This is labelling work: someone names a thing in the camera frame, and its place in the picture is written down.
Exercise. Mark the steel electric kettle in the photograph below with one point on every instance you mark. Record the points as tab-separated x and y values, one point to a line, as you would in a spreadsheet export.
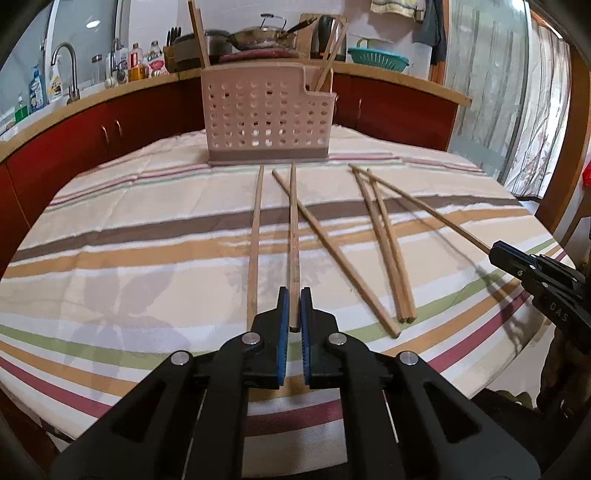
318	34

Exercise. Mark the clear bottle dark cap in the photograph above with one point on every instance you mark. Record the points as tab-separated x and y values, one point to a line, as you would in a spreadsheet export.
155	48

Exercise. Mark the wooden cutting board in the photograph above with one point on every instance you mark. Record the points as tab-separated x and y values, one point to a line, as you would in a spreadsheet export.
302	42

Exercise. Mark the pink perforated utensil basket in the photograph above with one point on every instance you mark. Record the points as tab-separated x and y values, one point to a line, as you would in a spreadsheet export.
258	115

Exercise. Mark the clear glass jar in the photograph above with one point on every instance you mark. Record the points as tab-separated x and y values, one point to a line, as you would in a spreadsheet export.
97	71

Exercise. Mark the grey rice cooker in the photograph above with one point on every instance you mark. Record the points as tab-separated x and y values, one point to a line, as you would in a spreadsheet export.
217	44

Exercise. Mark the wooden kitchen countertop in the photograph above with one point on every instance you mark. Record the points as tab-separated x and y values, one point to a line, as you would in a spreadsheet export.
429	90

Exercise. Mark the sliding glass door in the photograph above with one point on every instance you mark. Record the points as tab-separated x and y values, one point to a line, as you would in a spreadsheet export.
485	92

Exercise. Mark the white spray bottle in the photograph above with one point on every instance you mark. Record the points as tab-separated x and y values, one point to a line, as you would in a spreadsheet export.
54	85

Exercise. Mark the yellow towel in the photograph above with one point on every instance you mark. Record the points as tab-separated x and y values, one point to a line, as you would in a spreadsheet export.
392	7

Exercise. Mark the red induction cooker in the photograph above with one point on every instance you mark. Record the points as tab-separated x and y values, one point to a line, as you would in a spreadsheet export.
258	55

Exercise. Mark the person's right hand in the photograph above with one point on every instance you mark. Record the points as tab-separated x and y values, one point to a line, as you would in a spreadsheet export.
563	369

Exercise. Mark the knife block with knives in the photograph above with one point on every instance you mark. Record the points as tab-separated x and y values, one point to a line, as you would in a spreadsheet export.
173	50

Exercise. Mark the floral curtain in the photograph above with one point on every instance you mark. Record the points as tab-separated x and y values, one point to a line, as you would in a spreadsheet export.
540	92

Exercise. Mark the striped tablecloth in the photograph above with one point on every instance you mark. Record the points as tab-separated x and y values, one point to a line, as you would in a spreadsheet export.
138	240

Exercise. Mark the red white snack bag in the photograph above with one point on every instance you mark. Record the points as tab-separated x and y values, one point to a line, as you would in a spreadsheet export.
157	68

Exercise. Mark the aluminium frame window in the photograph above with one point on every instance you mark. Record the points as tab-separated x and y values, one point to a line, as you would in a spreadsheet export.
92	27

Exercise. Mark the white plastic bottle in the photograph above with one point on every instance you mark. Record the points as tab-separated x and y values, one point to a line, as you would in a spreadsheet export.
121	55

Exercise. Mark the teal colander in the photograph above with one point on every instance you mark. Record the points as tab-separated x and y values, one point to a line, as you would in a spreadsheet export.
378	60

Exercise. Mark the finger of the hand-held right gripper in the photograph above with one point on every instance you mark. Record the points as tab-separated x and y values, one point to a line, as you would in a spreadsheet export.
535	276
512	253

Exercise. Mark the tall steel faucet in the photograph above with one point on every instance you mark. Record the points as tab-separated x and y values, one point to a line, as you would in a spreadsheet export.
71	69

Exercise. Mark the white plastic jug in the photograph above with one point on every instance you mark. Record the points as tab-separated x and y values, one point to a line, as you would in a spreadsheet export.
420	62

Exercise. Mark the dark grey cloth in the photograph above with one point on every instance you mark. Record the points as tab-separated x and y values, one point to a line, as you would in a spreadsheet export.
434	32

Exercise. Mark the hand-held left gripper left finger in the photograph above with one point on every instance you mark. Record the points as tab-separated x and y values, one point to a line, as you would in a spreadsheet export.
282	341

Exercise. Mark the steel wok lid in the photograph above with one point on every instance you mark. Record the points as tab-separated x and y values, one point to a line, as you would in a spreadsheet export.
265	28

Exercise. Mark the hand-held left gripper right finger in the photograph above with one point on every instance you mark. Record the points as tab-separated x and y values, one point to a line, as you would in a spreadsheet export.
307	341

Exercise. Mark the steel wok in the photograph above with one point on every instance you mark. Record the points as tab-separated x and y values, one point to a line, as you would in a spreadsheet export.
258	42

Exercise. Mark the green soap bottle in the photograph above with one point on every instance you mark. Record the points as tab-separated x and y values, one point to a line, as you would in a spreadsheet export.
21	110

